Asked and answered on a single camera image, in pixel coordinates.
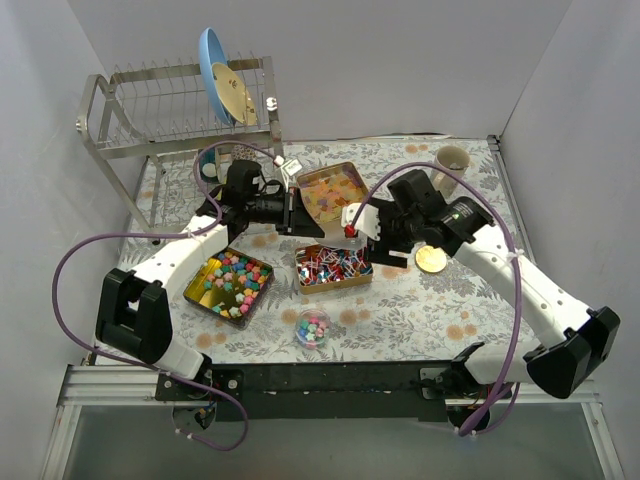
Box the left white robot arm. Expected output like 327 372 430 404
96 157 324 400

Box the steel dish rack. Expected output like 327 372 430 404
76 56 284 233

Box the clear round candy jar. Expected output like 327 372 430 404
294 309 332 349

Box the blue white mug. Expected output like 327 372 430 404
198 149 218 183

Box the gold tin of lollipops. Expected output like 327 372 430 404
294 244 374 294

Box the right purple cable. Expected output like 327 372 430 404
347 161 526 437

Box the patterned ceramic cup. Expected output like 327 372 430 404
231 145 257 162

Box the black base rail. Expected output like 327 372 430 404
154 360 514 421

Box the gold tin of gummy candies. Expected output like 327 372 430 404
297 162 368 239

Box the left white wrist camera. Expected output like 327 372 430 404
277 157 303 189

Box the aluminium frame rail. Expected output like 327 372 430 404
42 365 624 479

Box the floral table mat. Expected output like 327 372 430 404
137 137 522 363

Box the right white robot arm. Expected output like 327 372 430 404
343 162 620 399

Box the beige ceramic mug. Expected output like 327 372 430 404
430 145 471 198

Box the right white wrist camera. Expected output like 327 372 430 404
341 203 381 241

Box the gold tin of star candies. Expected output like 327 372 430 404
183 247 274 330

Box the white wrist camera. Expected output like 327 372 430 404
277 157 303 189
341 203 381 241

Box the blue plate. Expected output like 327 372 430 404
198 27 234 126

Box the cream floral plate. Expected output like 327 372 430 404
213 63 257 126

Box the gold round jar lid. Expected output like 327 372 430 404
414 245 447 274

